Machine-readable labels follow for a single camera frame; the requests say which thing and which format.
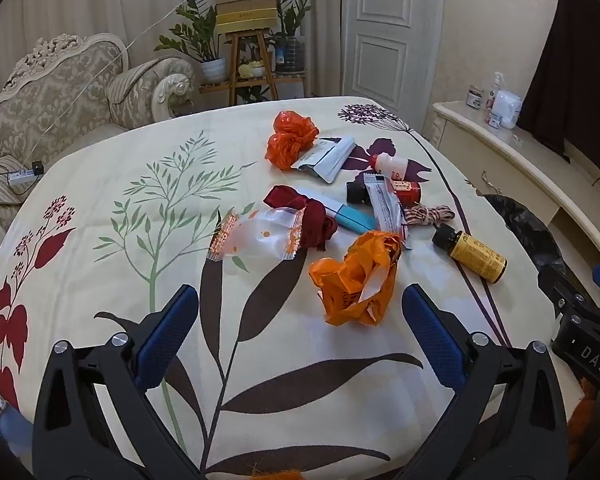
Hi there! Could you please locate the orange plastic bag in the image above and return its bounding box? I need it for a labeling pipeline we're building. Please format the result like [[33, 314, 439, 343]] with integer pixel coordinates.
[[308, 230, 403, 327]]

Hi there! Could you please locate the white snack wrapper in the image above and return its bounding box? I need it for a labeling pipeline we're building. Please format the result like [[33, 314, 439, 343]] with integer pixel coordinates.
[[362, 172, 410, 241]]

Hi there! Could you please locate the red label bottle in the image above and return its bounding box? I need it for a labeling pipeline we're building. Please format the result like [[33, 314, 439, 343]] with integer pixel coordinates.
[[390, 178, 423, 207]]

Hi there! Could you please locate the ornate cream sofa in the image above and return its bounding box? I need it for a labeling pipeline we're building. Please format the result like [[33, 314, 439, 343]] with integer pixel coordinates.
[[0, 33, 197, 261]]

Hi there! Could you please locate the yellow box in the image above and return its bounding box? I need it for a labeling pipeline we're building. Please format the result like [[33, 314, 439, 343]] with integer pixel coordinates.
[[215, 8, 278, 35]]

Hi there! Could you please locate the tall plant dark pot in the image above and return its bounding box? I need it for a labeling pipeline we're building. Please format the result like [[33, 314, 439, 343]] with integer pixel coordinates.
[[260, 0, 326, 73]]

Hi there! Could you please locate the floral cream tablecloth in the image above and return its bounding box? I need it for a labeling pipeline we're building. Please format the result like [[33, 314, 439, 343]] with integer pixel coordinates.
[[0, 95, 581, 480]]

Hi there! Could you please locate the sheer beige curtain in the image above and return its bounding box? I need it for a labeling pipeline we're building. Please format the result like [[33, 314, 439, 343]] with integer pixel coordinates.
[[0, 0, 346, 106]]

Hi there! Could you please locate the silver foil pouch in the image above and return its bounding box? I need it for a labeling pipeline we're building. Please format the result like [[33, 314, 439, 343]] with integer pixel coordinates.
[[290, 136, 357, 184]]

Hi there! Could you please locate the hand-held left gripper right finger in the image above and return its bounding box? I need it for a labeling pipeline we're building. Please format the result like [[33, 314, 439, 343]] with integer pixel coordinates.
[[401, 283, 573, 480]]

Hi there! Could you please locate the small dark brown bottle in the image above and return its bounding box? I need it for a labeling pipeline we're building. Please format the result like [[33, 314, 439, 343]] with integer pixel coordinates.
[[346, 180, 372, 206]]

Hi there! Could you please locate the teal tube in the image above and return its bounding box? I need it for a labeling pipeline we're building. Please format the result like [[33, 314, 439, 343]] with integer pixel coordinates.
[[297, 187, 377, 233]]

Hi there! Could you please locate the wooden plant stand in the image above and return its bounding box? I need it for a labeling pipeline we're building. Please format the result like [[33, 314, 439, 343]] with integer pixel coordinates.
[[198, 30, 306, 107]]

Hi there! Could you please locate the orange mesh bag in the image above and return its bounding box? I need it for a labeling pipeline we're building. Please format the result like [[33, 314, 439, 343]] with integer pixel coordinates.
[[266, 111, 320, 170]]

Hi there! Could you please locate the woven ribbon bundle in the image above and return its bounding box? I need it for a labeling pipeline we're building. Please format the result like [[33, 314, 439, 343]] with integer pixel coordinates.
[[404, 203, 456, 228]]

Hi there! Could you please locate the clear spray bottle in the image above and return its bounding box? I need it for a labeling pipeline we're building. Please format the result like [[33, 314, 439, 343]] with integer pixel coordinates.
[[485, 72, 506, 111]]

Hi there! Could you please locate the white plastic container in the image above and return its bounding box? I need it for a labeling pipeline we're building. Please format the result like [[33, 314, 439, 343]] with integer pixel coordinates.
[[491, 90, 522, 129]]

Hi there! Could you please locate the white panel door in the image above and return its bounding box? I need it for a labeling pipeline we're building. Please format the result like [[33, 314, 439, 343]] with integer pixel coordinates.
[[341, 0, 448, 111]]

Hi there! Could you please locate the small yellow potted plant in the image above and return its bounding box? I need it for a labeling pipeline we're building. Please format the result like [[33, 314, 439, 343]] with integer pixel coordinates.
[[237, 58, 267, 79]]

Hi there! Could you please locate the dark brown cloth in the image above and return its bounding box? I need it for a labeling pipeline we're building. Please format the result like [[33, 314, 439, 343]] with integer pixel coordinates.
[[517, 0, 600, 183]]

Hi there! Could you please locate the thin white cable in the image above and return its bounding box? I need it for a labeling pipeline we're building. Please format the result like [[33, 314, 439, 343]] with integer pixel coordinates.
[[27, 0, 236, 168]]

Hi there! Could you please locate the clear wrapper orange print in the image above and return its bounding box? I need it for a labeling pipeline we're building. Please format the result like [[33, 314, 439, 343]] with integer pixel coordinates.
[[207, 208, 306, 261]]

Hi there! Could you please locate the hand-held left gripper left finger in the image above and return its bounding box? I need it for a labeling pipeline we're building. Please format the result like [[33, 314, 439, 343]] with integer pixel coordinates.
[[31, 284, 206, 480]]

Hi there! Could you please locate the brown cardboard box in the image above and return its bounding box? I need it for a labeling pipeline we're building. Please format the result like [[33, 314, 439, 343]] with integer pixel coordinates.
[[215, 0, 278, 13]]

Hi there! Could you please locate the leafy plant white pot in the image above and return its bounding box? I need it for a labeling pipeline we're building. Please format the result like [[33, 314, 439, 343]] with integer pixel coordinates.
[[154, 0, 228, 83]]

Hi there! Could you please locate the cream TV cabinet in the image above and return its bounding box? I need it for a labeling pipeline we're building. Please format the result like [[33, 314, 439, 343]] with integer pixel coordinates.
[[432, 101, 600, 321]]

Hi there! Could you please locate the white power strip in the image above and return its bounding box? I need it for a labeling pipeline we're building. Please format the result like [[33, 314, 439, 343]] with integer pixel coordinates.
[[7, 160, 46, 184]]

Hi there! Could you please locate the trash bin black liner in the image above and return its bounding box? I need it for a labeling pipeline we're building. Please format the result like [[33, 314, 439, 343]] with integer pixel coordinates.
[[482, 193, 566, 281]]

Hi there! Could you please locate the small white bottle red cap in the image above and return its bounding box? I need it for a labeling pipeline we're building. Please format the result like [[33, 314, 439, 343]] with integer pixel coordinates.
[[369, 152, 410, 180]]

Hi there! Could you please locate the orange fuzzy cloth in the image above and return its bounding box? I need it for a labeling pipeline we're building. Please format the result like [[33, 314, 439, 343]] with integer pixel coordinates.
[[567, 375, 598, 461]]

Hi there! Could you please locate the dark red cloth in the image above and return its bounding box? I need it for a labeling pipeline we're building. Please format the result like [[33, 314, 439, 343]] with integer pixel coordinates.
[[263, 185, 339, 252]]

